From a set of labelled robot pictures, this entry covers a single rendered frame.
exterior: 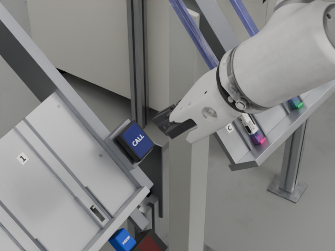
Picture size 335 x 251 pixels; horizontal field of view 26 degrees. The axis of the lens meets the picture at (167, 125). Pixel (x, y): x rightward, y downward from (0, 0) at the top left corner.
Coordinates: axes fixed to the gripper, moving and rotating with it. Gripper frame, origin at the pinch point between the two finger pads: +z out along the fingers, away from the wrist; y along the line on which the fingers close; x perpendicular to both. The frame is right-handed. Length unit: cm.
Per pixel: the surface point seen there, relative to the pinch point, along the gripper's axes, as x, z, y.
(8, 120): 7, 126, 52
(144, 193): -6.9, 11.1, -4.0
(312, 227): -66, 60, 59
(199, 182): -25, 42, 28
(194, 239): -37, 56, 26
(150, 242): -13.3, 14.2, -7.2
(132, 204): -6.5, 11.1, -6.8
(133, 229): -13.7, 25.2, -1.3
